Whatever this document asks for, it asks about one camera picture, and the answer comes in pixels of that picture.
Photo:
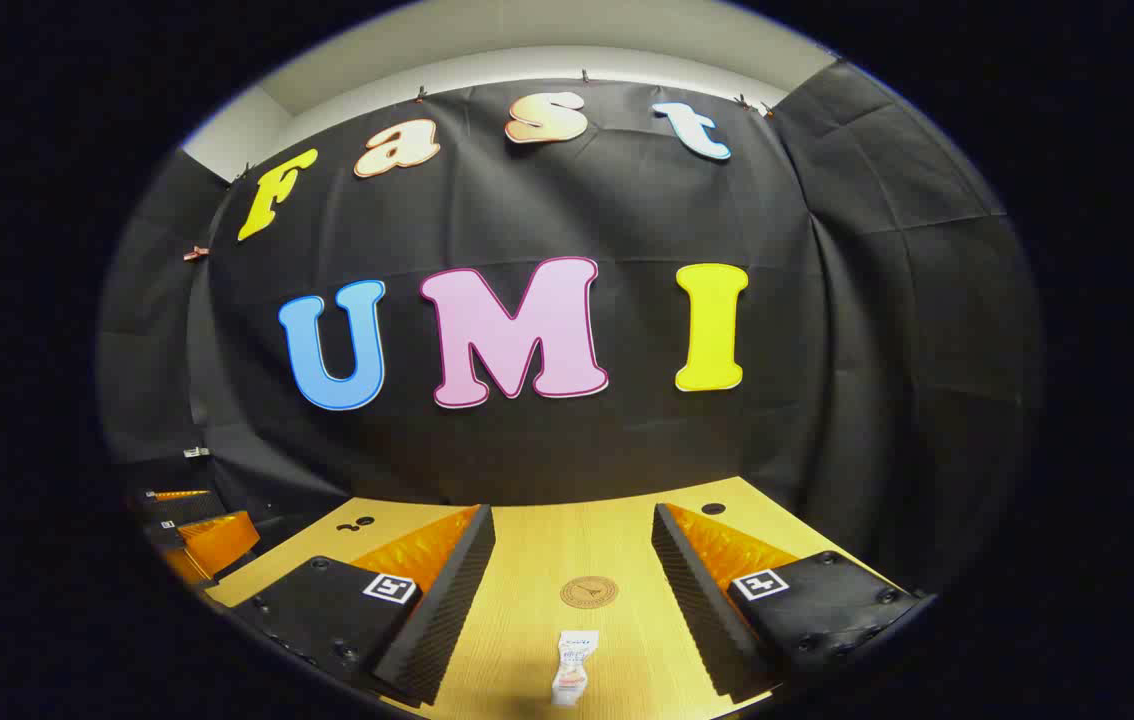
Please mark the wooden desktop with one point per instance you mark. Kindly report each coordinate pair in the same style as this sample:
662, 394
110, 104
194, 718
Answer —
577, 545

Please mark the round cork coaster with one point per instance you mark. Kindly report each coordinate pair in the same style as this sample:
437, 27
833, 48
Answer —
589, 592

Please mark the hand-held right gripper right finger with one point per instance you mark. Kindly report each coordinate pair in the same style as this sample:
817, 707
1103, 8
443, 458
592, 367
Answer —
697, 610

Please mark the black backdrop cloth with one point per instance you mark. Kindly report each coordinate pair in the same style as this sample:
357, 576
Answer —
627, 440

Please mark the white toothpaste tube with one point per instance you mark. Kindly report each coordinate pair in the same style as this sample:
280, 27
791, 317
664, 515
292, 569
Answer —
574, 668

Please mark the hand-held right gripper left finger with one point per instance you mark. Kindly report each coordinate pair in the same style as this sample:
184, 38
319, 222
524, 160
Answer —
447, 610

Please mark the copper cloth clip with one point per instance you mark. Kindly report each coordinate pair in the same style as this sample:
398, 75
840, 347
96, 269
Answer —
195, 252

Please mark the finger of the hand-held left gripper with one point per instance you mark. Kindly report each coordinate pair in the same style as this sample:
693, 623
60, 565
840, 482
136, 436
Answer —
222, 540
189, 505

